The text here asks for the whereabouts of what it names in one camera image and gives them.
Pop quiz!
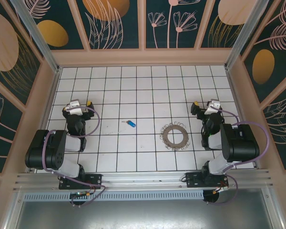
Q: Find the key with blue cover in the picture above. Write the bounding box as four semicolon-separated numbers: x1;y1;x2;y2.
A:
121;119;137;129

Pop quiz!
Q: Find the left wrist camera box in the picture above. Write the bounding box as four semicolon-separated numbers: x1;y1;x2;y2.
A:
66;100;83;115

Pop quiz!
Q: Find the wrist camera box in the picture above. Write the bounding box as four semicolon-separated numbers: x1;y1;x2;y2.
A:
66;100;83;115
205;99;222;115

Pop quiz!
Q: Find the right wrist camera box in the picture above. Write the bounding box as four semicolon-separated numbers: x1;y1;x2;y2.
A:
205;99;222;115

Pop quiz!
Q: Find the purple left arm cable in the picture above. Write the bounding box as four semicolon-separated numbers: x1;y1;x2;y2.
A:
42;106;108;208

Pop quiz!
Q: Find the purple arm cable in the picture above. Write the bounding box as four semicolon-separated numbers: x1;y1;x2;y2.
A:
42;106;108;208
204;106;270;206

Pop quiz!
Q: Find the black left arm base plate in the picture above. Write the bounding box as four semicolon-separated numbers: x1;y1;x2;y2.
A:
59;173;103;190

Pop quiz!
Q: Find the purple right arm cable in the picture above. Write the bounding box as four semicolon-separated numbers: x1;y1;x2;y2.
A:
204;106;270;206

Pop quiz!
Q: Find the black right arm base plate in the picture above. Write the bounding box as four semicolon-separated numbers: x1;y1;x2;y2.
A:
185;172;229;189

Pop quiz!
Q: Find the aluminium corner post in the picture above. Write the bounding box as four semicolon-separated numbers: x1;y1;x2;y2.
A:
10;0;62;73
224;0;275;70

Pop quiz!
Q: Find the aluminium table rail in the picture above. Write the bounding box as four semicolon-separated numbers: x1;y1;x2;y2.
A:
13;168;275;191

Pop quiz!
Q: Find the slotted grey cable duct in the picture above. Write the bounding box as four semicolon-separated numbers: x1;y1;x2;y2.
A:
22;189;204;201

